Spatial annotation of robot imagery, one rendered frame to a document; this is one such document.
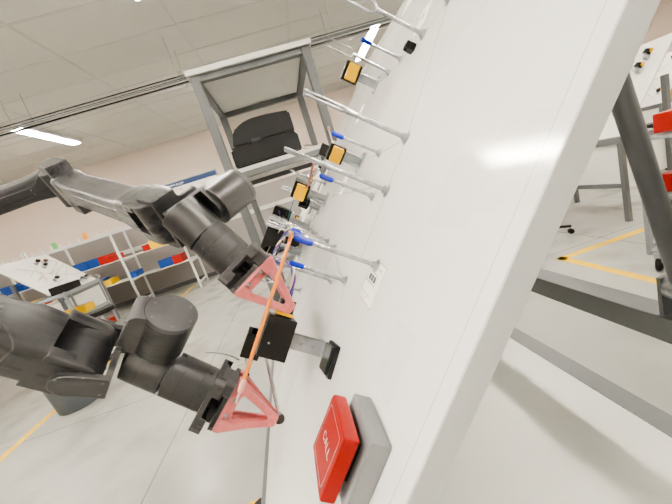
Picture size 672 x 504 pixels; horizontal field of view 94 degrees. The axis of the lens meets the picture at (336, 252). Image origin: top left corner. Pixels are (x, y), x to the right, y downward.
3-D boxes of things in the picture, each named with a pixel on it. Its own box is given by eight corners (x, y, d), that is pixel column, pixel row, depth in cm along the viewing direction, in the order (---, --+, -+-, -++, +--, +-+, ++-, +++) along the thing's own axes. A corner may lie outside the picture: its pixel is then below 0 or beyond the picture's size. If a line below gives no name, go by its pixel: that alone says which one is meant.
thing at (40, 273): (121, 318, 643) (83, 242, 609) (85, 344, 528) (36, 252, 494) (85, 330, 636) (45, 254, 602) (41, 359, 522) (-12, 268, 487)
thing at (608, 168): (629, 222, 322) (610, 50, 288) (539, 215, 437) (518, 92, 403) (689, 200, 329) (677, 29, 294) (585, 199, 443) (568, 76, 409)
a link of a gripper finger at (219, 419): (285, 385, 48) (229, 359, 46) (289, 403, 41) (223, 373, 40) (264, 429, 47) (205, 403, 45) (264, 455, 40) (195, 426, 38)
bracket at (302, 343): (317, 353, 48) (285, 344, 46) (322, 337, 48) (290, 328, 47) (323, 361, 43) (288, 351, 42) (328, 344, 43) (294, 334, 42)
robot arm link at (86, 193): (68, 212, 70) (27, 167, 63) (94, 198, 73) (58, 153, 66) (176, 259, 47) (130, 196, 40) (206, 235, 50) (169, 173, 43)
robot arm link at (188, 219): (155, 227, 43) (156, 207, 39) (194, 200, 47) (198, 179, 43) (195, 261, 44) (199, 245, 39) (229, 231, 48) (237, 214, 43)
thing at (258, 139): (236, 170, 135) (219, 125, 131) (242, 175, 158) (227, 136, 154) (303, 150, 139) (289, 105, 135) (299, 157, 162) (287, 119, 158)
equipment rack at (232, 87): (331, 459, 158) (183, 71, 119) (318, 388, 216) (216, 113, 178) (423, 421, 163) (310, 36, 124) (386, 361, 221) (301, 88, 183)
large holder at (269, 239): (308, 224, 124) (273, 211, 121) (301, 255, 111) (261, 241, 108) (303, 236, 128) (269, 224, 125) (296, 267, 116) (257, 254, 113)
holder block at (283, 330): (282, 355, 46) (255, 348, 45) (294, 318, 47) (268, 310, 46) (284, 363, 42) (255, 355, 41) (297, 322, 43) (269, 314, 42)
